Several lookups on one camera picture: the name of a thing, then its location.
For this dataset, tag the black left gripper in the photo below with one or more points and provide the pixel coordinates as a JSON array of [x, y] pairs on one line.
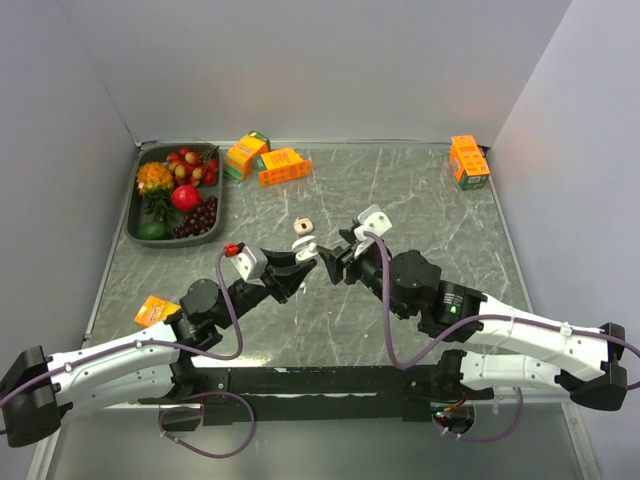
[[285, 279]]

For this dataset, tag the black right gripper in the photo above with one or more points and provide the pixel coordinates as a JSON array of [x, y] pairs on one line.
[[333, 265]]

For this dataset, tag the white earbud charging case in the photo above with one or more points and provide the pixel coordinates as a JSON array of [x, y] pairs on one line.
[[305, 248]]

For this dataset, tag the beige earbud charging case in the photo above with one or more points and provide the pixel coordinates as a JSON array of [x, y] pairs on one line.
[[303, 226]]

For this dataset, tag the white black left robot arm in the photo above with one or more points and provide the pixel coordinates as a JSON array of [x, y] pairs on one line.
[[41, 391]]

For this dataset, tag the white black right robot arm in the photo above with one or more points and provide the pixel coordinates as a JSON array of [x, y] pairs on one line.
[[497, 345]]

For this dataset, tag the dark red grape bunch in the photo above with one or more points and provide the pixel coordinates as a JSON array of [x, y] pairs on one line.
[[199, 221]]

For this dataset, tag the orange carton lying back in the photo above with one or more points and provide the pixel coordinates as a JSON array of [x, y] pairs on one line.
[[281, 166]]

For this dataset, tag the red apple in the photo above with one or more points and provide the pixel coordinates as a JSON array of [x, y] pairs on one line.
[[186, 198]]

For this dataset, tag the orange green carton upright back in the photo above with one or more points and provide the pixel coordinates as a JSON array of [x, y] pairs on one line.
[[239, 161]]

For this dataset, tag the orange green carton near left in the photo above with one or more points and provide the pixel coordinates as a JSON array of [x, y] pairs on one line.
[[154, 310]]

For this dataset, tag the green avocado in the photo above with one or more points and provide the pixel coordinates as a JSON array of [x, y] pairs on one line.
[[154, 231]]

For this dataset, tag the orange green carton right corner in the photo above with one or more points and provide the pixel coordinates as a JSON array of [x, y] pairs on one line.
[[468, 163]]

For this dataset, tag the orange spiky fruit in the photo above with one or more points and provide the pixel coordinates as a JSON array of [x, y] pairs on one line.
[[152, 177]]

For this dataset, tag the dark green fruit tray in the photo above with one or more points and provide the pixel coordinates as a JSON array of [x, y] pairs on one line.
[[158, 206]]

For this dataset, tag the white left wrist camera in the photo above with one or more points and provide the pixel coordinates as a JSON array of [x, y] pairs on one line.
[[250, 262]]

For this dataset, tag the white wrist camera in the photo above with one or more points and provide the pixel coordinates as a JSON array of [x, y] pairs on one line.
[[250, 262], [372, 220]]

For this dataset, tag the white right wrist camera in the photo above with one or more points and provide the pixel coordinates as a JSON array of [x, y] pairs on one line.
[[372, 220]]

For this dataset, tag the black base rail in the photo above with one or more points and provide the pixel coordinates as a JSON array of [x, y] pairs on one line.
[[331, 393]]

